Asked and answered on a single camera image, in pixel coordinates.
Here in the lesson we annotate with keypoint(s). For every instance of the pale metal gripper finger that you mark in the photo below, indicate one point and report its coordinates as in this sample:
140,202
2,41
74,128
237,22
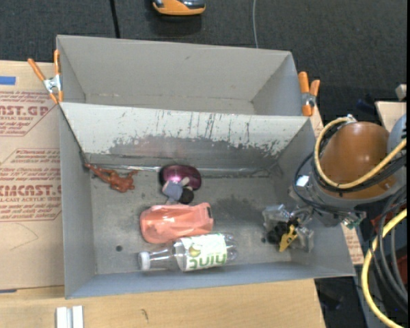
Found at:
275,214
305,239

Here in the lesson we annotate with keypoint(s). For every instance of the yellow and black clip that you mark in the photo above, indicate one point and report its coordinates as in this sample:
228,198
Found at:
287,238

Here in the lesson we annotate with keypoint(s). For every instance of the clear plastic bottle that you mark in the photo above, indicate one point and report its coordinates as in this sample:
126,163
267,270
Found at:
198,253

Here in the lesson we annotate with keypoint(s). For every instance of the dark brown ball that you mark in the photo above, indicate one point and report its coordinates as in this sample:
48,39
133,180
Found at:
187,195

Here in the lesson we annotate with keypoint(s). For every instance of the purple computer mouse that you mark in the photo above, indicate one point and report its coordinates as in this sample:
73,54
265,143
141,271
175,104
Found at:
182,174

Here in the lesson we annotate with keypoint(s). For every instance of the pink plastic spray bottle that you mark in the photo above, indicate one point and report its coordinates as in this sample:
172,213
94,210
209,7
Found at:
174,222

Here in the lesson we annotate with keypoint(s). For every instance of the small grey block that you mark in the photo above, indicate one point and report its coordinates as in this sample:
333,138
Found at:
172,189

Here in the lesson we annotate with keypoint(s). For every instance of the grey metal bin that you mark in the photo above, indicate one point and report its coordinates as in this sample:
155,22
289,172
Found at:
177,135

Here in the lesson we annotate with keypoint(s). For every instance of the orange toy figure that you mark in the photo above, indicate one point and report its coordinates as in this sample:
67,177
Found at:
118,180

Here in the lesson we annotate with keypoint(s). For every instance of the brown cardboard board red print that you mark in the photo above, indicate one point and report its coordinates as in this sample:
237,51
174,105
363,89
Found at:
27,217

